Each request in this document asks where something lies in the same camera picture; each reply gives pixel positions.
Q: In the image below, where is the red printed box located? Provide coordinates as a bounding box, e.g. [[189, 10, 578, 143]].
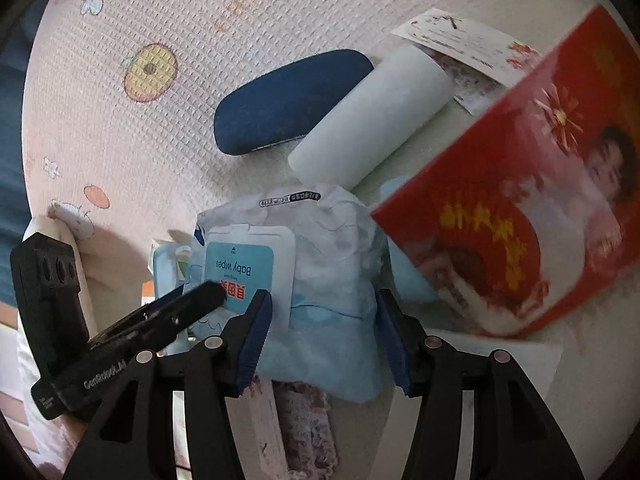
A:
[[370, 4, 640, 338]]

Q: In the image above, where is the floral patterned box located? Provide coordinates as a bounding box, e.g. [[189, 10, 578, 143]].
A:
[[249, 377, 337, 480]]

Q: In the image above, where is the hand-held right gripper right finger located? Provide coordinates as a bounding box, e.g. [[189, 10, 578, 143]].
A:
[[376, 289, 586, 480]]

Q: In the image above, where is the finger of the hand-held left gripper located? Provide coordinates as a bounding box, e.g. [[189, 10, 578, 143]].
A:
[[88, 280, 227, 357]]

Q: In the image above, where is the pink cartoon printed blanket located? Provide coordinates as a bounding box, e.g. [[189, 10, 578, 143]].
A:
[[20, 0, 640, 480]]

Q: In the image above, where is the light blue baby wipes pack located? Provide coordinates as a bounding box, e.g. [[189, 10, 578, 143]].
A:
[[182, 185, 396, 403]]

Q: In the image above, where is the small pale blue packet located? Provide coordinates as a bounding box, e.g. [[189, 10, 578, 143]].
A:
[[149, 241, 203, 357]]

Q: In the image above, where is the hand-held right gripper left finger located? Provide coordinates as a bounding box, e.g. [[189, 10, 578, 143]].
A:
[[62, 290, 273, 480]]

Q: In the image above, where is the dark blue glasses case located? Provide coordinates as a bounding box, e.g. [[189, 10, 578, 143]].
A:
[[213, 49, 375, 156]]

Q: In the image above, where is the white cylindrical roll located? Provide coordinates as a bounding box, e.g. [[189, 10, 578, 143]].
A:
[[287, 45, 451, 192]]

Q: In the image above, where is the white floral card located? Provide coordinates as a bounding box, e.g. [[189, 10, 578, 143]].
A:
[[391, 9, 543, 116]]

